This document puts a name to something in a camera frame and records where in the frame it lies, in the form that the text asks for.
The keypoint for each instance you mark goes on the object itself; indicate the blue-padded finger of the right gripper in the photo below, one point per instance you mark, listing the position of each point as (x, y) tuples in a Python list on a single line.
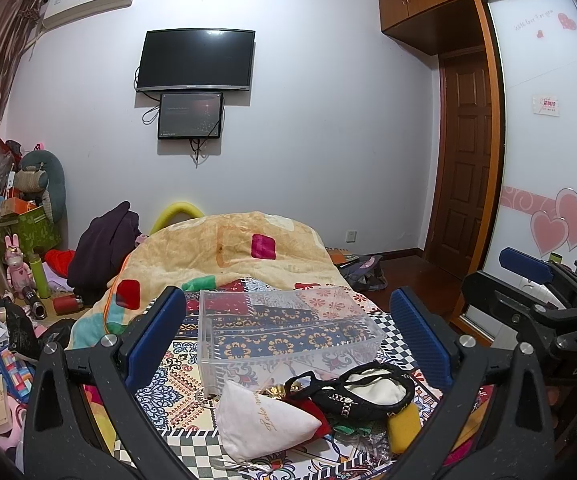
[(529, 267)]

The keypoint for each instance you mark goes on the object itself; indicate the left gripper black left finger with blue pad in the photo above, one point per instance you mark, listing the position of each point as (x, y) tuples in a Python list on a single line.
[(61, 438)]

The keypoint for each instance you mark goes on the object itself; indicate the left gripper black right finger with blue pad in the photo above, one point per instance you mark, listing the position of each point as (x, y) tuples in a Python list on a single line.
[(515, 439)]

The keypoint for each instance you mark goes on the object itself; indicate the yellow green sponge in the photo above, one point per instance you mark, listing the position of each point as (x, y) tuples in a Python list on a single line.
[(403, 428)]

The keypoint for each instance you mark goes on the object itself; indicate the green knitted cloth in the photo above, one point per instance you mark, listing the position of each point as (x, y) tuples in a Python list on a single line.
[(353, 431)]

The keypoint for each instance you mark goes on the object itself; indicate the white drawstring pouch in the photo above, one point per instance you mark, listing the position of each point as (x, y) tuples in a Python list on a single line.
[(252, 425)]

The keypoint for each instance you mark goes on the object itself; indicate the red velvet pouch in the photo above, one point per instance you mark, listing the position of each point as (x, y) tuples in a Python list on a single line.
[(311, 408)]

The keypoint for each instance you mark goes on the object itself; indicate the frosted wardrobe sliding door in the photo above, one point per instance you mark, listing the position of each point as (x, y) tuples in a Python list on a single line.
[(535, 42)]

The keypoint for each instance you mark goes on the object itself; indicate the brown wooden door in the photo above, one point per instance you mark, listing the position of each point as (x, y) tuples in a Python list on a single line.
[(464, 161)]

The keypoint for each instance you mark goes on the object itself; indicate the red cylindrical can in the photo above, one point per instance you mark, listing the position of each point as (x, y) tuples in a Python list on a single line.
[(67, 304)]

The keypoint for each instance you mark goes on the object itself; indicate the pink rabbit doll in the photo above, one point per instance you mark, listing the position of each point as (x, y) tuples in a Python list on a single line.
[(18, 273)]

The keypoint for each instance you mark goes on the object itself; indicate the red heart cushion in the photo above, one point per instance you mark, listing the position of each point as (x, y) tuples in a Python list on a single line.
[(59, 261)]

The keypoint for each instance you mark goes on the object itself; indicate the green thermos bottle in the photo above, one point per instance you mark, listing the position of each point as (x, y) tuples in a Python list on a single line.
[(40, 281)]

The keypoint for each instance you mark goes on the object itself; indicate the dark purple jacket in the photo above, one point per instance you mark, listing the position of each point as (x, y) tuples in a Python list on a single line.
[(101, 251)]

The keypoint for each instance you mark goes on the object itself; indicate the green storage box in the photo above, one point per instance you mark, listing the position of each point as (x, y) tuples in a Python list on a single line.
[(35, 231)]

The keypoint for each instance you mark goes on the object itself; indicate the clear plastic storage box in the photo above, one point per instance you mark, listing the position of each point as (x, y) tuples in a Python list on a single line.
[(260, 339)]

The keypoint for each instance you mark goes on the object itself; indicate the beige fleece blanket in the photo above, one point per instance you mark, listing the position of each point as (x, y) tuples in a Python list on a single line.
[(208, 252)]

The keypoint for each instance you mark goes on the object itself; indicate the yellow foam tube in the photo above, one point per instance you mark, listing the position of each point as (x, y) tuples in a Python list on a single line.
[(173, 211)]

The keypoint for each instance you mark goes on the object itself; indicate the grey green plush toy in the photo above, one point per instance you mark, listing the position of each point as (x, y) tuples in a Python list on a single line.
[(41, 175)]

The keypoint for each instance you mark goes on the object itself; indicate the wooden overhead cabinet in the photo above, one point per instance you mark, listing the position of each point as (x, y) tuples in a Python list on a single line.
[(433, 27)]

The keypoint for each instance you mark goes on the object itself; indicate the small wall monitor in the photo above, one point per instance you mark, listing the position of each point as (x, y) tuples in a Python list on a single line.
[(190, 116)]

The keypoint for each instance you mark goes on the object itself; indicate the large wall television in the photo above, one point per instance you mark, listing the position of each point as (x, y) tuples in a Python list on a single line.
[(196, 59)]

